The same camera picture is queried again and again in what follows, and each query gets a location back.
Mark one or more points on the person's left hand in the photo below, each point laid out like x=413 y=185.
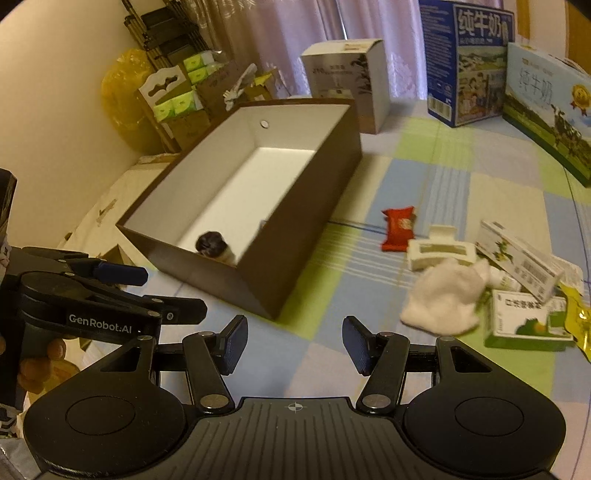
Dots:
x=39 y=374

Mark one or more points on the yellow snack packet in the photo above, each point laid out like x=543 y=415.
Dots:
x=578 y=318

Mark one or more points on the red snack packet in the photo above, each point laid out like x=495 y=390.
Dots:
x=398 y=227

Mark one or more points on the brown storage box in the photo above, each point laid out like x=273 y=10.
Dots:
x=295 y=221

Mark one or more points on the white hair clip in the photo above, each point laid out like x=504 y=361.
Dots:
x=438 y=251

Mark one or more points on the green milk carton box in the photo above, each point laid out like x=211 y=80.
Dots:
x=549 y=106

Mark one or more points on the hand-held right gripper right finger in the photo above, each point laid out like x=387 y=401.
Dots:
x=356 y=344

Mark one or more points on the yellow plastic bag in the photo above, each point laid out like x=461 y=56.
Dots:
x=122 y=92

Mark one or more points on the small white bottle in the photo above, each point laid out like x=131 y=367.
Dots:
x=499 y=277

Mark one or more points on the plaid bed sheet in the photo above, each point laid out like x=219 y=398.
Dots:
x=415 y=184

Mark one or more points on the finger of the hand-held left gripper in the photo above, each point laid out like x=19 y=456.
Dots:
x=124 y=273
x=184 y=310

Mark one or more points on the pale curtain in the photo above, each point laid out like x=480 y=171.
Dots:
x=286 y=27

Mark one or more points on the blue milk carton box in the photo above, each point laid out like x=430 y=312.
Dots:
x=466 y=60

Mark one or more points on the green tissue pack bundle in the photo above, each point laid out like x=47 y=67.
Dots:
x=198 y=67
x=175 y=106

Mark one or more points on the black metal rack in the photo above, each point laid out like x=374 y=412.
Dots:
x=161 y=27

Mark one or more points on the long white medicine box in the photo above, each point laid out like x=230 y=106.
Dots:
x=517 y=258

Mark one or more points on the brown cardboard box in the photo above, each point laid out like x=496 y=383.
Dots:
x=194 y=124

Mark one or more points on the white plastic item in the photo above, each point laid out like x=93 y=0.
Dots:
x=238 y=90

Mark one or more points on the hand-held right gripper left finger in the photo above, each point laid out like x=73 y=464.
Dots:
x=234 y=344

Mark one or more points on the white cloth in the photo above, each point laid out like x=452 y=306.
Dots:
x=441 y=302

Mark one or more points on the green white medicine box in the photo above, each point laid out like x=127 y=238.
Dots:
x=526 y=325

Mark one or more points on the white humidifier box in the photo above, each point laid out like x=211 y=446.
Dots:
x=344 y=78

